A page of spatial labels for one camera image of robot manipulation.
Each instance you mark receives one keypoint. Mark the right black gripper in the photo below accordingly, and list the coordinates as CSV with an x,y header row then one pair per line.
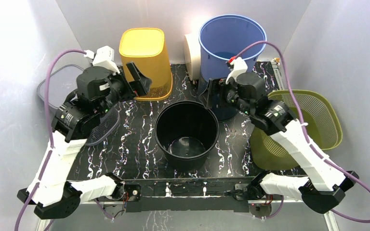
x,y
217,92

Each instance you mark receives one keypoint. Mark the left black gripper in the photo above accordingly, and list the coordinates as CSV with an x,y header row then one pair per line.
x,y
141,84

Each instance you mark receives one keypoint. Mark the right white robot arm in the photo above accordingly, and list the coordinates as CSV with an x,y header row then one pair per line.
x,y
324,185

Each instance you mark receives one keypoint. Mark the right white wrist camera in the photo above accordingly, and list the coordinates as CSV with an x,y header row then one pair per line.
x,y
237,66

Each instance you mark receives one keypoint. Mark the orange mesh waste basket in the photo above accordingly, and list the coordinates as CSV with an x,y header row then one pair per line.
x,y
146,47

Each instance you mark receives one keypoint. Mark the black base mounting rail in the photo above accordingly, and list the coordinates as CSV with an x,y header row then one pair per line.
x,y
194,194

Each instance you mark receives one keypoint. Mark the dark navy bin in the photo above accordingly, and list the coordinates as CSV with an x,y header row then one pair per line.
x,y
223,113

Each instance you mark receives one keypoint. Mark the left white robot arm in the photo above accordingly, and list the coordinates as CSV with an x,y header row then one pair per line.
x,y
98,90

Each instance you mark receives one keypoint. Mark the blue plastic bin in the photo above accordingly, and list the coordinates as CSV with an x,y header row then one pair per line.
x,y
222,38

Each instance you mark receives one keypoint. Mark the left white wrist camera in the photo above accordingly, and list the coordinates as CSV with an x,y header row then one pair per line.
x,y
103,57

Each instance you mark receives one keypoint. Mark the white curved plastic object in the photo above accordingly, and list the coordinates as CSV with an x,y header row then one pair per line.
x,y
192,56

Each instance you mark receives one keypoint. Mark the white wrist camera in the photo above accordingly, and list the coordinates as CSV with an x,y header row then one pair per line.
x,y
103,57
237,66

